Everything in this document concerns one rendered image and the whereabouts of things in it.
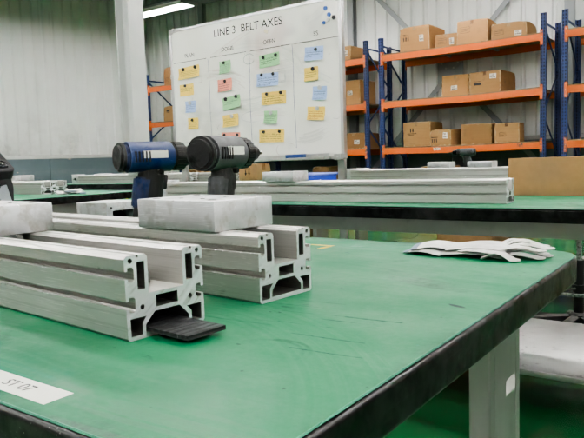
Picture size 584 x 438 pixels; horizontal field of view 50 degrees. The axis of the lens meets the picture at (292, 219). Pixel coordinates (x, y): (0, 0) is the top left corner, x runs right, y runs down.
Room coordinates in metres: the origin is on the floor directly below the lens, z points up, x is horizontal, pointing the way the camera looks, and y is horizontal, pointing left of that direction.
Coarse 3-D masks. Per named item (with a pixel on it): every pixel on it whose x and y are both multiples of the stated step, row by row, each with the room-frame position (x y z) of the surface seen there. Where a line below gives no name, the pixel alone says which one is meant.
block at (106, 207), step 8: (104, 200) 1.44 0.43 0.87; (112, 200) 1.43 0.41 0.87; (120, 200) 1.42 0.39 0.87; (128, 200) 1.41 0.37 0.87; (80, 208) 1.38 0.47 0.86; (88, 208) 1.37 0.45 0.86; (96, 208) 1.35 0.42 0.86; (104, 208) 1.34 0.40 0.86; (112, 208) 1.35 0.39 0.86; (120, 208) 1.36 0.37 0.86; (128, 208) 1.38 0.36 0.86
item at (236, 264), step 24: (72, 216) 1.15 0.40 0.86; (96, 216) 1.10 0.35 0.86; (120, 216) 1.08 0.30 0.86; (168, 240) 0.87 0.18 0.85; (192, 240) 0.82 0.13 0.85; (216, 240) 0.79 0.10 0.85; (240, 240) 0.77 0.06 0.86; (264, 240) 0.75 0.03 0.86; (288, 240) 0.81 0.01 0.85; (216, 264) 0.79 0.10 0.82; (240, 264) 0.77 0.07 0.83; (264, 264) 0.75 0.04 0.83; (288, 264) 0.79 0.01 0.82; (216, 288) 0.80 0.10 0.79; (240, 288) 0.77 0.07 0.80; (264, 288) 0.77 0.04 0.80; (288, 288) 0.81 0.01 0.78
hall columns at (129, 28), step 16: (128, 0) 9.16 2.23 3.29; (128, 16) 9.15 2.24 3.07; (128, 32) 9.36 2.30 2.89; (128, 48) 9.37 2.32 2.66; (144, 48) 9.37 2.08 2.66; (128, 64) 9.38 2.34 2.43; (144, 64) 9.36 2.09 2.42; (128, 80) 9.39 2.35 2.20; (144, 80) 9.34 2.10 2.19; (128, 96) 9.40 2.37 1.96; (144, 96) 9.33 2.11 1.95; (128, 112) 9.40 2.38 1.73; (144, 112) 9.32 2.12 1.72; (128, 128) 9.38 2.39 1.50; (144, 128) 9.30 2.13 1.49
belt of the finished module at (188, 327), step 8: (160, 312) 0.68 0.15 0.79; (152, 320) 0.65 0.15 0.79; (160, 320) 0.65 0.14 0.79; (168, 320) 0.65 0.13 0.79; (176, 320) 0.64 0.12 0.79; (184, 320) 0.64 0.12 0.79; (192, 320) 0.64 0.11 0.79; (200, 320) 0.64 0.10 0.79; (152, 328) 0.62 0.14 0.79; (160, 328) 0.61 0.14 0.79; (168, 328) 0.61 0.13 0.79; (176, 328) 0.61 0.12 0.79; (184, 328) 0.61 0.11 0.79; (192, 328) 0.61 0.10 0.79; (200, 328) 0.61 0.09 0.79; (208, 328) 0.61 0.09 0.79; (216, 328) 0.61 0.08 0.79; (224, 328) 0.62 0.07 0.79; (176, 336) 0.59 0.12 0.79; (184, 336) 0.58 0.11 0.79; (192, 336) 0.59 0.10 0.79; (200, 336) 0.59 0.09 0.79
